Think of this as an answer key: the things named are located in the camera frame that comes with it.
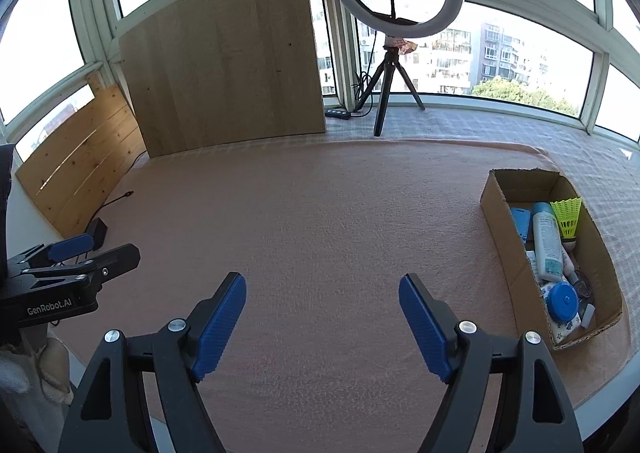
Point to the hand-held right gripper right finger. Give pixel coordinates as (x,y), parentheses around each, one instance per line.
(425,328)

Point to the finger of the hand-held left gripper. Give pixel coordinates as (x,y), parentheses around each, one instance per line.
(72,245)
(117,258)

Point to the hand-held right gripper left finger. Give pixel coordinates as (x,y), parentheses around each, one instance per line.
(222,328)

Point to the printed white tube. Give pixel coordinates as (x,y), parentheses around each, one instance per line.
(534,265)

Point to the round blue tape measure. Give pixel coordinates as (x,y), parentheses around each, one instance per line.
(561,300)

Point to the blue phone stand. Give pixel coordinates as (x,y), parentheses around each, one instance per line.
(521,223)

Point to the brown cardboard box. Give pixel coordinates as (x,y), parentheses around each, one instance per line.
(500,203)

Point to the white and blue lotion bottle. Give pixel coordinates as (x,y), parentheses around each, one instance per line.
(546,238)

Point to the purple hair band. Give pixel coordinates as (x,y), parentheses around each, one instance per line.
(582,289)

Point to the translucent white cap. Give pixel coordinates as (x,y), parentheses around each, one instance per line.
(587,315)

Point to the yellow shuttlecock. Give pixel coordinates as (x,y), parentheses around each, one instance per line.
(567,218)

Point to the person's left hand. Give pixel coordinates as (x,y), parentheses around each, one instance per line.
(45,368)

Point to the wooden slat panel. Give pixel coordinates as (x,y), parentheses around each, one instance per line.
(80,168)

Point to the printed white tissue pack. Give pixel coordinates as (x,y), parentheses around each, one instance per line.
(562,330)

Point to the large light wooden board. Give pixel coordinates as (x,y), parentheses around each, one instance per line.
(225,58)

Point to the black inline remote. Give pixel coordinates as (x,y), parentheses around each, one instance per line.
(338,113)

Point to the pink crumpled paper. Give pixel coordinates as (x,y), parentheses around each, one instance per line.
(405,47)

